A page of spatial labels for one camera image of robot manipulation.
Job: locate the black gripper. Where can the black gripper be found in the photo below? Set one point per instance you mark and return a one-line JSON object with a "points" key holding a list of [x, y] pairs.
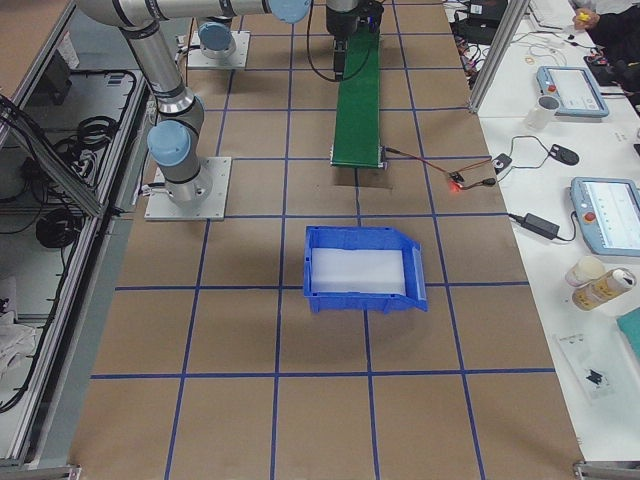
{"points": [[340, 24]]}

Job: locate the green conveyor belt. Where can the green conveyor belt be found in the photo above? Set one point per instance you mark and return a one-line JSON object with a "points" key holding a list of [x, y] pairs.
{"points": [[356, 141]]}

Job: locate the small speed controller board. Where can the small speed controller board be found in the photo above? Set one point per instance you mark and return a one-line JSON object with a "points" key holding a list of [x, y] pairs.
{"points": [[456, 181]]}

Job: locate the white plastic cup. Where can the white plastic cup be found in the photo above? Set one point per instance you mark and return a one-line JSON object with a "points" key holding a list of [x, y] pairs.
{"points": [[542, 113]]}

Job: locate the blue plastic bin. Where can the blue plastic bin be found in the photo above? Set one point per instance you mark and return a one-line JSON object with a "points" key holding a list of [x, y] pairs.
{"points": [[375, 238]]}

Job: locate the white foam bin liner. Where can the white foam bin liner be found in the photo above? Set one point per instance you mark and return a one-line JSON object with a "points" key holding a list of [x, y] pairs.
{"points": [[364, 271]]}

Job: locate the upper teach pendant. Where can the upper teach pendant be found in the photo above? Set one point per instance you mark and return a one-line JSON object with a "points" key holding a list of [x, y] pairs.
{"points": [[576, 90]]}

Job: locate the teach pendant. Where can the teach pendant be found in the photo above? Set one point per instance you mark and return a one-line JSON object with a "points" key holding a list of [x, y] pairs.
{"points": [[608, 214], [576, 90]]}

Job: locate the black computer mouse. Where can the black computer mouse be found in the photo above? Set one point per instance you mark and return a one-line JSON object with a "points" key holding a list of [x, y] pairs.
{"points": [[564, 155]]}

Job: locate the black power adapter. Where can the black power adapter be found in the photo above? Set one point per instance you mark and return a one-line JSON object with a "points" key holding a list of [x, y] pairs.
{"points": [[540, 226]]}

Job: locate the lower teach pendant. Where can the lower teach pendant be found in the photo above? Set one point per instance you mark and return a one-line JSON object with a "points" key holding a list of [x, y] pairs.
{"points": [[608, 214]]}

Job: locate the yellow drink can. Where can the yellow drink can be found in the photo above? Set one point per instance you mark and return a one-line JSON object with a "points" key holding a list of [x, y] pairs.
{"points": [[605, 288]]}

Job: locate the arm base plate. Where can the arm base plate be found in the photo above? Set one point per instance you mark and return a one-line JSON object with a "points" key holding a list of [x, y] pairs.
{"points": [[202, 198], [234, 59]]}

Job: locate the aluminium frame post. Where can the aluminium frame post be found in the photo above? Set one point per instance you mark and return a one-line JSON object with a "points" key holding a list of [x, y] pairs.
{"points": [[510, 22]]}

